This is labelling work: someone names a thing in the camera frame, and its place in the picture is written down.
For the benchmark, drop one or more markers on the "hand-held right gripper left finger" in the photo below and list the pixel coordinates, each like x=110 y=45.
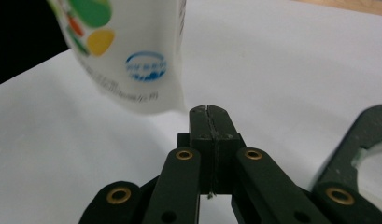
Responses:
x=204 y=161

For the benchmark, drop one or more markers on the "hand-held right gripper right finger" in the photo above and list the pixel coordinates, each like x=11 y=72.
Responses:
x=224 y=161

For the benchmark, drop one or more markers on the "white and blue printed bag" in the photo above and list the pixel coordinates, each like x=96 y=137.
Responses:
x=132 y=37

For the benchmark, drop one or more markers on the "white paper sheet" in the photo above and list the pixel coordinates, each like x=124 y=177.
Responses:
x=288 y=62

